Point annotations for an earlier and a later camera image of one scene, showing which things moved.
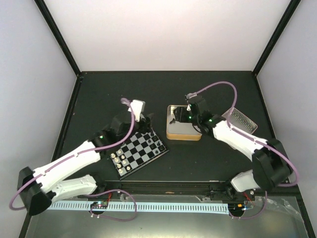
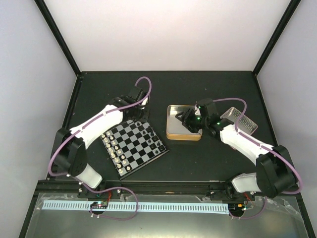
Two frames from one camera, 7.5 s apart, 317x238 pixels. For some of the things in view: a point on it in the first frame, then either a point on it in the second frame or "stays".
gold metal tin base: x=180 y=131 stays
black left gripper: x=145 y=126 → x=145 y=117
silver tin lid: x=237 y=121 stays
